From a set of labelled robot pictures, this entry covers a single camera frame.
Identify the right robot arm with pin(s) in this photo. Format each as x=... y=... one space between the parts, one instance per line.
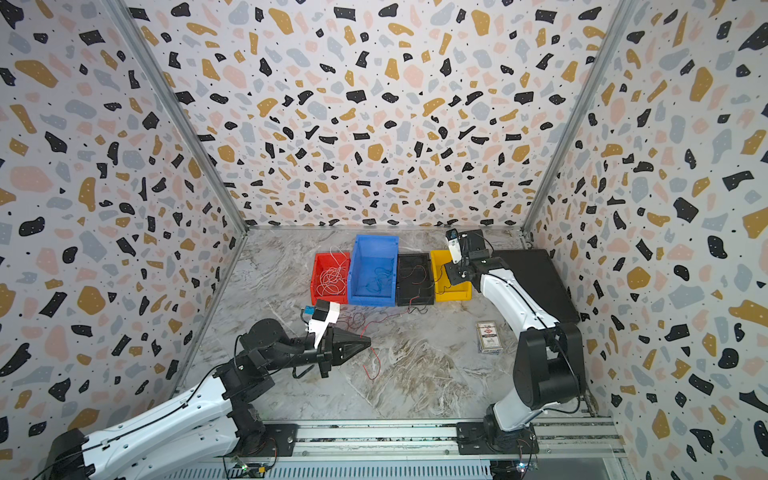
x=548 y=369

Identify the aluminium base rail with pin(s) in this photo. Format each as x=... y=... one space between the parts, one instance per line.
x=556 y=448

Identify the black plastic bin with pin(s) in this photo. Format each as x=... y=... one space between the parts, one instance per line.
x=414 y=280

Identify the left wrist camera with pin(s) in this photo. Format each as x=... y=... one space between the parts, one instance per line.
x=319 y=317

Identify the red plastic bin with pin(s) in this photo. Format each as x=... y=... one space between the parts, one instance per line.
x=329 y=277

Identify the yellow plastic bin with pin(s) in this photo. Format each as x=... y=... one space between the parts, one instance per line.
x=444 y=291

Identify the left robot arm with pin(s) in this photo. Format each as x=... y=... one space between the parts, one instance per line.
x=215 y=418

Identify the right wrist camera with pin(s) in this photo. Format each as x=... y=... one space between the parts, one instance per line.
x=454 y=246

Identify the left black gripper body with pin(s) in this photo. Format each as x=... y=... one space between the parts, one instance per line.
x=323 y=354

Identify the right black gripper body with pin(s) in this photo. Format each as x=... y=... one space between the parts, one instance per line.
x=456 y=272

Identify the blue playing card box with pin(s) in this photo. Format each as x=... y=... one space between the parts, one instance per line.
x=489 y=341

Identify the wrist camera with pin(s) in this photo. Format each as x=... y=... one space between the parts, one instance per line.
x=319 y=317
x=454 y=246

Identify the black briefcase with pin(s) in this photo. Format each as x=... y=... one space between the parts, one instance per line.
x=536 y=273

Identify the blue plastic bin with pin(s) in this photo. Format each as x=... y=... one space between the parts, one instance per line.
x=372 y=273

